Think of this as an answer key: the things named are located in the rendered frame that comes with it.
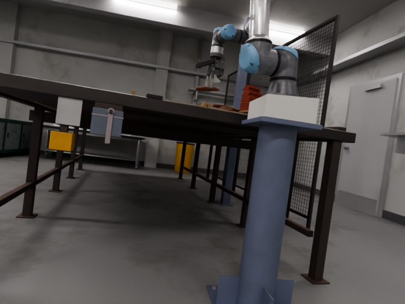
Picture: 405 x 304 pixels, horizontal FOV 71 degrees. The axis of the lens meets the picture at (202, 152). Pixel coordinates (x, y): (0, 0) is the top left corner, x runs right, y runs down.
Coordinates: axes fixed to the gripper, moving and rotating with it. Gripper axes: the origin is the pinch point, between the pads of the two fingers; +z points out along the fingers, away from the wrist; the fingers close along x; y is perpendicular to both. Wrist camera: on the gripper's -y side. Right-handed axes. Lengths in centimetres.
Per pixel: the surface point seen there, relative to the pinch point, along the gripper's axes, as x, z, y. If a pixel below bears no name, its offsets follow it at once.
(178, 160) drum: 507, 74, 91
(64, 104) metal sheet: -23, 25, -70
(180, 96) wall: 561, -87, 83
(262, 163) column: -50, 37, 16
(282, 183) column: -54, 44, 25
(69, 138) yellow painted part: -25, 40, -66
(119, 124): -25, 30, -46
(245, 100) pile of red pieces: 74, -13, 56
